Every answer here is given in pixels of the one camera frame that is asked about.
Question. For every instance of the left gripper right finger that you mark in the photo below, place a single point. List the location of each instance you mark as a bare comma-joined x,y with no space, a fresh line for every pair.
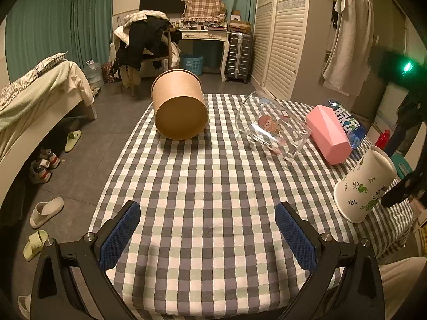
360,291

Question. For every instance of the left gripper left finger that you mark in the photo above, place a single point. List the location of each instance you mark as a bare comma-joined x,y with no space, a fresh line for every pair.
55,294

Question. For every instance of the white cup green print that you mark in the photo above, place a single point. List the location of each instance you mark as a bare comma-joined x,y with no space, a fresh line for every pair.
365,185

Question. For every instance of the blue patterned cup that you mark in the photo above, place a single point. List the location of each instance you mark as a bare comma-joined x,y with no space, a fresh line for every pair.
354,130

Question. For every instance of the pink faceted cup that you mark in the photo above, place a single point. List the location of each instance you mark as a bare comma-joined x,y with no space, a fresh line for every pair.
328,135

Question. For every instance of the clear glass cartoon cup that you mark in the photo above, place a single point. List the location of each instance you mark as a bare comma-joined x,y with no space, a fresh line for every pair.
264,119

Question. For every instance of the brown paper cup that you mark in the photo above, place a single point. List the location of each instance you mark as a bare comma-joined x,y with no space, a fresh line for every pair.
179,106

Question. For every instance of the green slipper front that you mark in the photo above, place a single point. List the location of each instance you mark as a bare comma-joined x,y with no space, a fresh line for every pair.
35,244

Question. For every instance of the hanging white towel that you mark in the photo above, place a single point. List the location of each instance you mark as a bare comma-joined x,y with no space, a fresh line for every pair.
347,66

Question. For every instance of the red bottle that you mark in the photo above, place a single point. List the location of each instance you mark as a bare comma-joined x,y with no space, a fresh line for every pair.
383,139

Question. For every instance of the white slipper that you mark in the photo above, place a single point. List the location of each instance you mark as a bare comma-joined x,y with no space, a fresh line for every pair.
45,211

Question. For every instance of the sneaker pair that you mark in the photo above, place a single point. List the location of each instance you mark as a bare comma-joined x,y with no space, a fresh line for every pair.
40,170

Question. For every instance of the white louvered wardrobe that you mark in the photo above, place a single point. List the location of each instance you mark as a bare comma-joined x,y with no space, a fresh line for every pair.
279,37

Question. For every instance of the checkered grey tablecloth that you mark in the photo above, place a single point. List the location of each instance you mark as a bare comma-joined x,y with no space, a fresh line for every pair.
207,245

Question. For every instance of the green slipper near bed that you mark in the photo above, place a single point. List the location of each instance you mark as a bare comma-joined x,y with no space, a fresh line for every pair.
71,140

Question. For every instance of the dark hard suitcase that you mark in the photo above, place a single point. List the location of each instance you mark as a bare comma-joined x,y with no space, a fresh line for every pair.
239,57

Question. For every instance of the bed with beige bedding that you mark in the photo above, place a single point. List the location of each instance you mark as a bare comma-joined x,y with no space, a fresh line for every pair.
27,119

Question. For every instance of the white desk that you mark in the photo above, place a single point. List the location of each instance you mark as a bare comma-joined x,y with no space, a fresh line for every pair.
207,33

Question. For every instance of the clear water jug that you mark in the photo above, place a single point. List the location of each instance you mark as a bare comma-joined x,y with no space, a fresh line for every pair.
94,74

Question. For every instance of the blue laundry basket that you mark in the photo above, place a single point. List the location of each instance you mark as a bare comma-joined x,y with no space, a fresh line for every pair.
192,63

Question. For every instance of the plaid blanket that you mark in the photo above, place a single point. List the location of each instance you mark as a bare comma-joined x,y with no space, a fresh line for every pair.
205,11

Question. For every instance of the black tv monitor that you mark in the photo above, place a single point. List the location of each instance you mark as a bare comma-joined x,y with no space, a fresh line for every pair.
165,6

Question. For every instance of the chair piled with clothes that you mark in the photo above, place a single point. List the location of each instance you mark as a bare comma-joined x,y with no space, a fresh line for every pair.
145,36

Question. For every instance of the teal curtain left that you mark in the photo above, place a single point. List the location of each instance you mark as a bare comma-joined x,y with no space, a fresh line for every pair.
37,29

